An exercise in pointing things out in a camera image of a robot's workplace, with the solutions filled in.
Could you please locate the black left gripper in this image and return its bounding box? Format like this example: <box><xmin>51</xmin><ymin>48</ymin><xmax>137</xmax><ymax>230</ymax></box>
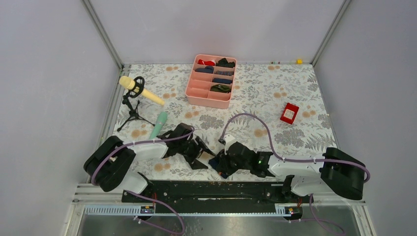
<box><xmin>178</xmin><ymin>137</ymin><xmax>215</xmax><ymax>169</ymax></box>

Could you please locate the navy orange boxer underwear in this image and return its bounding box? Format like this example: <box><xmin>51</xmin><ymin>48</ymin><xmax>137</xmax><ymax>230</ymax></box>
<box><xmin>208</xmin><ymin>157</ymin><xmax>228</xmax><ymax>179</ymax></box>

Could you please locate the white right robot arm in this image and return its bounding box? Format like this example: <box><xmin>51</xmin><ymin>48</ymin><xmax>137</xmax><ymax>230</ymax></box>
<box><xmin>209</xmin><ymin>142</ymin><xmax>367</xmax><ymax>203</ymax></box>

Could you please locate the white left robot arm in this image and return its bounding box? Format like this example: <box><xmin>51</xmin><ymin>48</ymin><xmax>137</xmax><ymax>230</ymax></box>
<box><xmin>83</xmin><ymin>123</ymin><xmax>215</xmax><ymax>202</ymax></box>

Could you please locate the mint green microphone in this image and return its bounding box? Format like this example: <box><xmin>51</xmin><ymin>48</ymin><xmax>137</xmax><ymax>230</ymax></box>
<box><xmin>149</xmin><ymin>112</ymin><xmax>168</xmax><ymax>140</ymax></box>

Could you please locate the red small box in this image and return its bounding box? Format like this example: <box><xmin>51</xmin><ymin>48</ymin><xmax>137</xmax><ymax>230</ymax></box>
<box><xmin>280</xmin><ymin>103</ymin><xmax>299</xmax><ymax>124</ymax></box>

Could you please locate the olive green rolled garment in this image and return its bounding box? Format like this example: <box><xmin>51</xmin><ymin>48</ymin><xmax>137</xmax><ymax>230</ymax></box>
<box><xmin>210</xmin><ymin>84</ymin><xmax>232</xmax><ymax>93</ymax></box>

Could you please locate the pink compartment organizer box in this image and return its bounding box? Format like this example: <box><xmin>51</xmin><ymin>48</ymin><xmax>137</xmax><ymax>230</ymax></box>
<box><xmin>185</xmin><ymin>54</ymin><xmax>238</xmax><ymax>109</ymax></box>

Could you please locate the blue rolled garment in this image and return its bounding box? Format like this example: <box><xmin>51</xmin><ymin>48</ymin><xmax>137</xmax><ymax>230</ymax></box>
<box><xmin>212</xmin><ymin>78</ymin><xmax>233</xmax><ymax>85</ymax></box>

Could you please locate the striped rolled garment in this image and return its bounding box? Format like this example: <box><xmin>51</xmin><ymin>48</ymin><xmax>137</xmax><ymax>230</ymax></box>
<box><xmin>215</xmin><ymin>71</ymin><xmax>234</xmax><ymax>76</ymax></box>

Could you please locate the navy rolled garment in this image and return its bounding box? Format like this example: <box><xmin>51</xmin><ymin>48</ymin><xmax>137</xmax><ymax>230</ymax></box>
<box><xmin>194</xmin><ymin>66</ymin><xmax>214</xmax><ymax>74</ymax></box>

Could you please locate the black tripod microphone stand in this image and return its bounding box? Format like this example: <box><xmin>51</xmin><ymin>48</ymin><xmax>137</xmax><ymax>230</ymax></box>
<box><xmin>117</xmin><ymin>90</ymin><xmax>155</xmax><ymax>132</ymax></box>

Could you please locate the red rolled garment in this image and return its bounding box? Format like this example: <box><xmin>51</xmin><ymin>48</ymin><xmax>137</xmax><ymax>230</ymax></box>
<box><xmin>197</xmin><ymin>59</ymin><xmax>216</xmax><ymax>66</ymax></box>

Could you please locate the black rolled garment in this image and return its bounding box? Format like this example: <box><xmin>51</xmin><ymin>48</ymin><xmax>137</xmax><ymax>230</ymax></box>
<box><xmin>216</xmin><ymin>58</ymin><xmax>236</xmax><ymax>68</ymax></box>

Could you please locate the yellow microphone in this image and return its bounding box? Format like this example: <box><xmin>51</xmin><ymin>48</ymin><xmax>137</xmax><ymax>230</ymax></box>
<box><xmin>119</xmin><ymin>76</ymin><xmax>165</xmax><ymax>106</ymax></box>

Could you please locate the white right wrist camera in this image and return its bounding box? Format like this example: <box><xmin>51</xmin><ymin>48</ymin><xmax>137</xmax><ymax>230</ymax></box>
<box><xmin>223</xmin><ymin>134</ymin><xmax>236</xmax><ymax>148</ymax></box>

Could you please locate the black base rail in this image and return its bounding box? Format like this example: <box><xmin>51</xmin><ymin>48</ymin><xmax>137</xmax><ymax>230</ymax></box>
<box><xmin>141</xmin><ymin>180</ymin><xmax>309</xmax><ymax>213</ymax></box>

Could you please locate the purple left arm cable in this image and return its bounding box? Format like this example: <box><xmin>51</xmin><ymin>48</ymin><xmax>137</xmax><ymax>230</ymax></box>
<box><xmin>90</xmin><ymin>126</ymin><xmax>195</xmax><ymax>236</ymax></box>

